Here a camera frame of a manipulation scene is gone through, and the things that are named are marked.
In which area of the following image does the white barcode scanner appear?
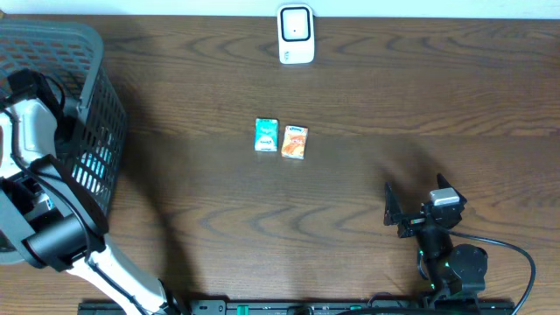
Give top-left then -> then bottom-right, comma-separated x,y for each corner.
276,3 -> 315,65

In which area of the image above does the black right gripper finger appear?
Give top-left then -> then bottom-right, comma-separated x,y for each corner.
383,182 -> 403,226
437,173 -> 452,189

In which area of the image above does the dark grey plastic basket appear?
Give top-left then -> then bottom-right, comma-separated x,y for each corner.
1,19 -> 127,218

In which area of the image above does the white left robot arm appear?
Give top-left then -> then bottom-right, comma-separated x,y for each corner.
1,69 -> 189,314

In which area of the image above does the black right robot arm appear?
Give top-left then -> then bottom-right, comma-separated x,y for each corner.
383,174 -> 487,305

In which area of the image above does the teal tissue pack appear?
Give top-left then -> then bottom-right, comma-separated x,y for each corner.
254,117 -> 279,152

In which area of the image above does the orange tissue pack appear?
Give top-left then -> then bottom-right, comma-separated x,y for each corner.
281,125 -> 309,159

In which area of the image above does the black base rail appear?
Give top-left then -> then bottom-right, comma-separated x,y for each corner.
78,298 -> 515,315

